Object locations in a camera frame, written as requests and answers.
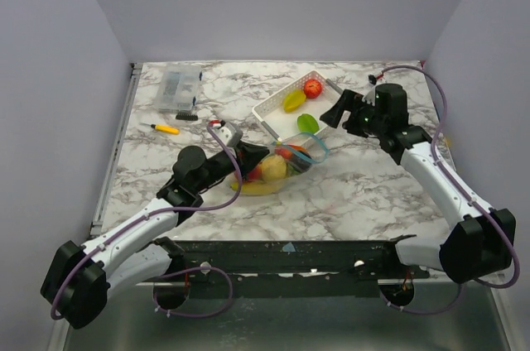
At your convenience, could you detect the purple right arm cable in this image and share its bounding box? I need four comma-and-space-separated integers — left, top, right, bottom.
374, 64, 521, 315

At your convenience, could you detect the clear zip top bag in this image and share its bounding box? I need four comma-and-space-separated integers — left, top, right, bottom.
230, 132, 330, 196

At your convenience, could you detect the black metal base rail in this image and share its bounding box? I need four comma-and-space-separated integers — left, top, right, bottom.
153, 237, 429, 301

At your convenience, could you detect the red toy apple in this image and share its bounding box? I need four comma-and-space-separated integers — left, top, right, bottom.
245, 164, 263, 182

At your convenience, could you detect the white perforated plastic basket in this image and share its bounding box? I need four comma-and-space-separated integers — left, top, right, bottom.
252, 70, 342, 147

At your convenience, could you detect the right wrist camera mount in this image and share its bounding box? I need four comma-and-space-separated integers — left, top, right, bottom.
362, 90, 376, 106

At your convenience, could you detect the yellow toy banana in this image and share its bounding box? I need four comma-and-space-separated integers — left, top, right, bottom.
240, 180, 286, 196

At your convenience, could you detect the small black comb part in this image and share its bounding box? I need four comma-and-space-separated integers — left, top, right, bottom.
175, 113, 198, 122

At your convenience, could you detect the green toy starfruit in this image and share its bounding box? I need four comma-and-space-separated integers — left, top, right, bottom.
296, 113, 320, 134

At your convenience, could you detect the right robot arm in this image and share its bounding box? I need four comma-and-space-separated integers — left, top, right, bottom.
320, 84, 516, 284

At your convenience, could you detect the yellow toy lemon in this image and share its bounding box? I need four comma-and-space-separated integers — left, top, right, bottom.
261, 155, 287, 182

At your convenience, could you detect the clear plastic parts box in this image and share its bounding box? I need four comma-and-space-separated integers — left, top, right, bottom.
154, 63, 202, 113

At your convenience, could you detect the yellow handled screwdriver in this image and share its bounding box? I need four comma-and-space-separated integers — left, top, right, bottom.
141, 123, 180, 135

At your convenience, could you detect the small red toy tomato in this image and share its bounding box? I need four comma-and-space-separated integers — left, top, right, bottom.
303, 79, 323, 99

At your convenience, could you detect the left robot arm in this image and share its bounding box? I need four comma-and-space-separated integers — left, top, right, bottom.
41, 141, 269, 329

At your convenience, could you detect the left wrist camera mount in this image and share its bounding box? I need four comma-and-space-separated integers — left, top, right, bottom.
209, 120, 243, 148

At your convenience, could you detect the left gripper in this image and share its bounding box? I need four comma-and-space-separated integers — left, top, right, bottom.
195, 140, 270, 194

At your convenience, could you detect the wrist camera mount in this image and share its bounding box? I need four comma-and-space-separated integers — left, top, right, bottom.
209, 120, 243, 148
362, 90, 376, 106

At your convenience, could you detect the red orange toy mango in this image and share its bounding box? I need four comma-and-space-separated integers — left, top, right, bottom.
274, 145, 309, 160

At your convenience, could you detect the dark purple toy eggplant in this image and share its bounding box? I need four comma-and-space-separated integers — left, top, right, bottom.
289, 155, 312, 173

